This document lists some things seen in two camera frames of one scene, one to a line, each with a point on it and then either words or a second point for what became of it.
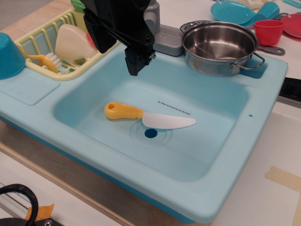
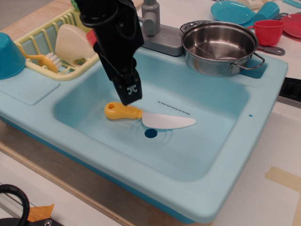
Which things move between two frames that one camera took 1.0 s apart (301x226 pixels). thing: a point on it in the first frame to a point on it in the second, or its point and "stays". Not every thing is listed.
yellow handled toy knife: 115,110 stays
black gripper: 107,21 to 117,31
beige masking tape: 284,178 stays
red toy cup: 268,32 stays
